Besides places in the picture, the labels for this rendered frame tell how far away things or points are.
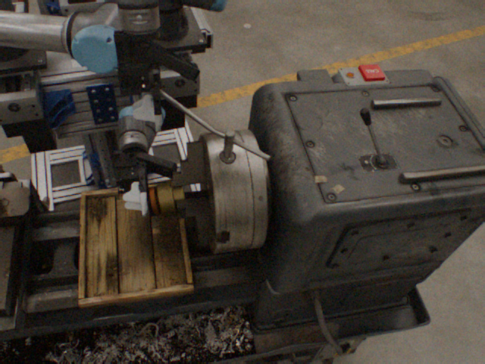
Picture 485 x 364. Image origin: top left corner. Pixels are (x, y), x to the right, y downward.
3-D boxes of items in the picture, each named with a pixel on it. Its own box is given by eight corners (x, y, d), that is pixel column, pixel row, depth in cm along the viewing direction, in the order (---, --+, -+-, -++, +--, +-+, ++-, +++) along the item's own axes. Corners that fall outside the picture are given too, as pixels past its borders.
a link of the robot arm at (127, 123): (145, 123, 132) (143, 102, 125) (148, 149, 126) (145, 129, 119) (120, 125, 130) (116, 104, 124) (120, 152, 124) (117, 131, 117)
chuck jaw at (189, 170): (215, 178, 114) (211, 133, 112) (218, 182, 110) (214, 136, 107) (173, 183, 112) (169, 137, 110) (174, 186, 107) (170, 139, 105)
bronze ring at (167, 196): (179, 171, 110) (143, 177, 108) (185, 200, 104) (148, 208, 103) (183, 190, 117) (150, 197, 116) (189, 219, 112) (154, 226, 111)
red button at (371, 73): (375, 69, 124) (377, 63, 122) (383, 83, 120) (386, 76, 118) (356, 70, 122) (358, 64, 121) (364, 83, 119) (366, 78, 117)
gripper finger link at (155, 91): (152, 109, 90) (148, 69, 86) (161, 108, 91) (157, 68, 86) (153, 118, 86) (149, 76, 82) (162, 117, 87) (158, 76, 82)
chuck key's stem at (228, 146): (233, 162, 103) (236, 131, 93) (228, 168, 101) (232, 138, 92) (225, 158, 103) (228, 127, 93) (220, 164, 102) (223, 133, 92)
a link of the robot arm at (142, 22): (157, 1, 83) (159, 10, 76) (159, 26, 85) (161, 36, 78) (117, 3, 81) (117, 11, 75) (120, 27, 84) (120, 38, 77)
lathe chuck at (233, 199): (225, 174, 135) (234, 105, 109) (244, 267, 119) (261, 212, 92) (197, 177, 133) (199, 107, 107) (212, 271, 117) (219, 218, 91)
